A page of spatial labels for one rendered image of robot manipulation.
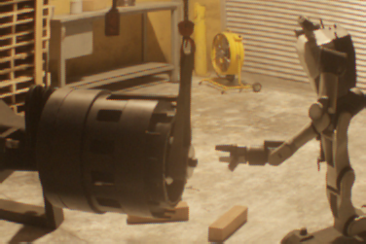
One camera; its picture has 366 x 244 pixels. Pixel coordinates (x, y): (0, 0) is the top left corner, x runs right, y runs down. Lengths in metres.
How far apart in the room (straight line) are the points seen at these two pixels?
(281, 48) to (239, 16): 0.81
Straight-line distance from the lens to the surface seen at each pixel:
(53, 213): 3.95
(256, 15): 8.63
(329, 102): 2.54
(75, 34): 7.30
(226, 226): 3.82
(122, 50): 8.73
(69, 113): 2.58
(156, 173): 2.48
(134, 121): 2.49
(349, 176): 3.09
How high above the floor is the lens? 1.69
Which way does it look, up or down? 14 degrees down
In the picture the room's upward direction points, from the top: 1 degrees counter-clockwise
